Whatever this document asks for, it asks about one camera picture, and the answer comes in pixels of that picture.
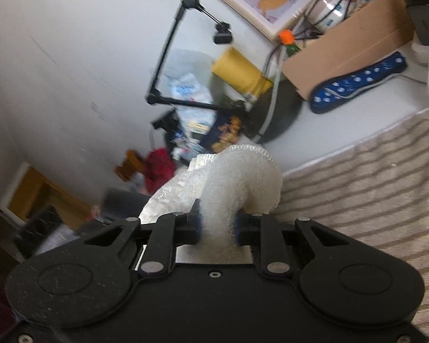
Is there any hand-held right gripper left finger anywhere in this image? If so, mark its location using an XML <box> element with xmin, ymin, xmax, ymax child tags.
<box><xmin>83</xmin><ymin>199</ymin><xmax>202</xmax><ymax>280</ymax></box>

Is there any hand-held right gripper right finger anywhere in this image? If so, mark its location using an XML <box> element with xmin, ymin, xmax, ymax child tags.
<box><xmin>233</xmin><ymin>212</ymin><xmax>347</xmax><ymax>280</ymax></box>

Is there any white fluffy cloth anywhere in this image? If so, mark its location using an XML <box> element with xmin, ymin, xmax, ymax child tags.
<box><xmin>139</xmin><ymin>144</ymin><xmax>283</xmax><ymax>263</ymax></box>

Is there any yellow cylindrical container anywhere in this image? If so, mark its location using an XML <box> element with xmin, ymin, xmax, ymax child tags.
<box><xmin>211</xmin><ymin>47</ymin><xmax>274</xmax><ymax>102</ymax></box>

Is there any red cloth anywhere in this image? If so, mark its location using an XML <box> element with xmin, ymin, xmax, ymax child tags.
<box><xmin>145</xmin><ymin>147</ymin><xmax>177</xmax><ymax>192</ymax></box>

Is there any brown wooden object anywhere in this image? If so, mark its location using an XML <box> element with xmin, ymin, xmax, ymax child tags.
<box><xmin>116</xmin><ymin>149</ymin><xmax>147</xmax><ymax>181</ymax></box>

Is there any dark snack packet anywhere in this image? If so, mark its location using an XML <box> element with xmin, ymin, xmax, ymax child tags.
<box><xmin>209</xmin><ymin>114</ymin><xmax>244</xmax><ymax>152</ymax></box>

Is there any black round base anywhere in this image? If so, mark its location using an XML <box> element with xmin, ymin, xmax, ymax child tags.
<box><xmin>250</xmin><ymin>79</ymin><xmax>304</xmax><ymax>145</ymax></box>

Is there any white tissue packet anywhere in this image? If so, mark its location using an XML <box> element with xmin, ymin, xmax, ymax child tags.
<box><xmin>166</xmin><ymin>72</ymin><xmax>206</xmax><ymax>104</ymax></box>

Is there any striped blanket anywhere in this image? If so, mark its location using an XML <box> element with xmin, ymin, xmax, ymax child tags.
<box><xmin>277</xmin><ymin>105</ymin><xmax>429</xmax><ymax>336</ymax></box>

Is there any clear plastic bag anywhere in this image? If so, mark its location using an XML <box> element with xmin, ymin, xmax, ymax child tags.
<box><xmin>164</xmin><ymin>48</ymin><xmax>219</xmax><ymax>115</ymax></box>

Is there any black articulated stand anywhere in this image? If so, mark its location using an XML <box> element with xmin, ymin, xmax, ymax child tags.
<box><xmin>145</xmin><ymin>0</ymin><xmax>249</xmax><ymax>113</ymax></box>

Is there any black webcam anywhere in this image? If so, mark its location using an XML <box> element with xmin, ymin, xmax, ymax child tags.
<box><xmin>212</xmin><ymin>22</ymin><xmax>234</xmax><ymax>45</ymax></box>

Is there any cardboard box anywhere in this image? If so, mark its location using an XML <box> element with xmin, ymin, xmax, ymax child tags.
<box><xmin>282</xmin><ymin>0</ymin><xmax>415</xmax><ymax>104</ymax></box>

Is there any wooden framed photo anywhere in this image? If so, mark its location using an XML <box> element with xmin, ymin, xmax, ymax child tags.
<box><xmin>200</xmin><ymin>0</ymin><xmax>347</xmax><ymax>41</ymax></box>

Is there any white round appliance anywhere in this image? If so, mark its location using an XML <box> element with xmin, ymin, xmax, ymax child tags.
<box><xmin>307</xmin><ymin>0</ymin><xmax>354</xmax><ymax>33</ymax></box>

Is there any black power adapter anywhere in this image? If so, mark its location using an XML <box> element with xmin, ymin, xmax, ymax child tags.
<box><xmin>406</xmin><ymin>0</ymin><xmax>429</xmax><ymax>41</ymax></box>

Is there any white cable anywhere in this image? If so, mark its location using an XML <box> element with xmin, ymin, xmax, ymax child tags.
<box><xmin>255</xmin><ymin>48</ymin><xmax>283</xmax><ymax>140</ymax></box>

